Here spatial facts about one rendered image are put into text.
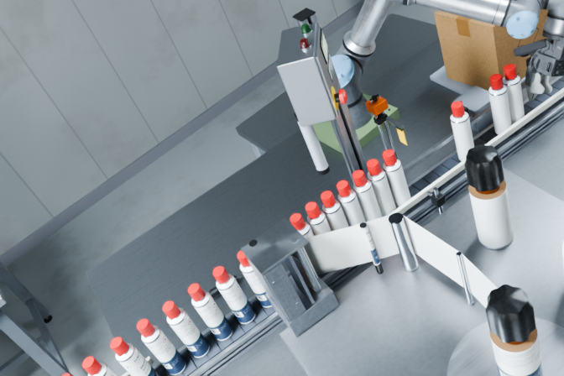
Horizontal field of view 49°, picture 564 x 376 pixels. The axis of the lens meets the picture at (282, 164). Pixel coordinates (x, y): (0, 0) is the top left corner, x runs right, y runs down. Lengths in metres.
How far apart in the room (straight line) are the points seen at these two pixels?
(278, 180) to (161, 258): 0.48
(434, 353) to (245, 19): 3.05
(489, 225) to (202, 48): 2.80
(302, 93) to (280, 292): 0.48
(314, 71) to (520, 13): 0.63
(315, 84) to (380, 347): 0.65
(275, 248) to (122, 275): 0.81
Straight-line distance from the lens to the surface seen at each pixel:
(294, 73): 1.46
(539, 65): 1.99
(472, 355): 1.51
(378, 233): 1.61
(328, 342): 1.61
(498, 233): 1.64
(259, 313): 1.74
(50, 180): 3.97
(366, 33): 2.12
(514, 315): 1.22
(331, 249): 1.63
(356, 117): 2.16
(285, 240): 1.49
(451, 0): 1.83
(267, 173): 2.21
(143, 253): 2.19
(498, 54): 2.11
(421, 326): 1.58
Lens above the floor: 2.18
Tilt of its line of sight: 38 degrees down
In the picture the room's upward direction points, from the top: 24 degrees counter-clockwise
